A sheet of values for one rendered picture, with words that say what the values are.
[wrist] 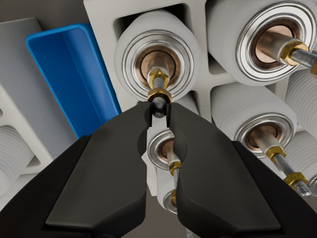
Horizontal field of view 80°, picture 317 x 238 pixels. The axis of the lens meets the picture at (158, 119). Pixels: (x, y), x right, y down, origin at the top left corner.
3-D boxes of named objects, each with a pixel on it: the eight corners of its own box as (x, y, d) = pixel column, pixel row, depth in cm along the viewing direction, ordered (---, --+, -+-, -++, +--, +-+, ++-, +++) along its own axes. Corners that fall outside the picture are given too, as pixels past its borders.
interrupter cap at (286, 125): (269, 160, 28) (271, 164, 28) (222, 149, 27) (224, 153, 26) (304, 119, 24) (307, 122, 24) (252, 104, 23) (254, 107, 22)
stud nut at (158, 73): (149, 67, 17) (149, 71, 16) (168, 70, 17) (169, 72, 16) (148, 88, 18) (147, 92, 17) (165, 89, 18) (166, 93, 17)
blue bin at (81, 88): (54, 26, 40) (20, 36, 30) (103, 14, 39) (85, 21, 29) (103, 135, 57) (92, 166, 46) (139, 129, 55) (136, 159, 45)
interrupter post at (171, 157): (163, 145, 26) (164, 162, 24) (179, 140, 26) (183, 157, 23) (169, 157, 28) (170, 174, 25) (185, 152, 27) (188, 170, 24)
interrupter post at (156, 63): (145, 56, 20) (143, 67, 17) (168, 55, 20) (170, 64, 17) (147, 79, 21) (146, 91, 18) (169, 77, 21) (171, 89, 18)
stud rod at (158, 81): (153, 67, 19) (152, 105, 12) (163, 69, 19) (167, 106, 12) (152, 77, 19) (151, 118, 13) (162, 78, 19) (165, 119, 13)
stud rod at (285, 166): (268, 147, 24) (308, 199, 18) (262, 145, 24) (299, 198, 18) (273, 141, 24) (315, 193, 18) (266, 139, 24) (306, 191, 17)
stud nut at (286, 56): (295, 64, 17) (301, 67, 16) (277, 62, 17) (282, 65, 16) (306, 41, 16) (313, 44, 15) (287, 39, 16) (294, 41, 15)
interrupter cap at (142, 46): (115, 32, 18) (114, 33, 18) (193, 25, 18) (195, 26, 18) (128, 101, 23) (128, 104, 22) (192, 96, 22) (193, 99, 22)
